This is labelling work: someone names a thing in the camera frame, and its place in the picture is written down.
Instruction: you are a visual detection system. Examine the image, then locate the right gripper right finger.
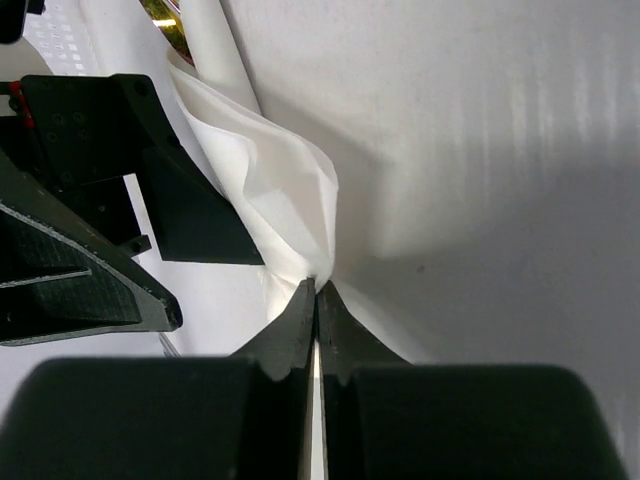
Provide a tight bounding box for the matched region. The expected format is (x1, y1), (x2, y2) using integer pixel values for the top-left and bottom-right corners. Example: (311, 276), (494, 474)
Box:
(317, 284), (626, 479)

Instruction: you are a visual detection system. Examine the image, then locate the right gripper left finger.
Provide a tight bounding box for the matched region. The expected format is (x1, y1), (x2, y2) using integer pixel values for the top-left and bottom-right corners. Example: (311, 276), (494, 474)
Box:
(1, 279), (315, 479)

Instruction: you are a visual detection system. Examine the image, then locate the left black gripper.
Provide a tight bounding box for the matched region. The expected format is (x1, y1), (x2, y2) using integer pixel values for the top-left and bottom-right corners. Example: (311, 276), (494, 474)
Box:
(1, 74), (263, 346)

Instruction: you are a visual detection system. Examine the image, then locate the white paper napkin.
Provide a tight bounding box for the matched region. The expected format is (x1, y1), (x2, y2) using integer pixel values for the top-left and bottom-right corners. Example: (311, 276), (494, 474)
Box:
(169, 1), (339, 320)

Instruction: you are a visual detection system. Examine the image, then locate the iridescent gold spoon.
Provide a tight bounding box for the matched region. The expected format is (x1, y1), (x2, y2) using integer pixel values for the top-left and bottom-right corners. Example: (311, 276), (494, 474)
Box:
(140, 0), (193, 65)

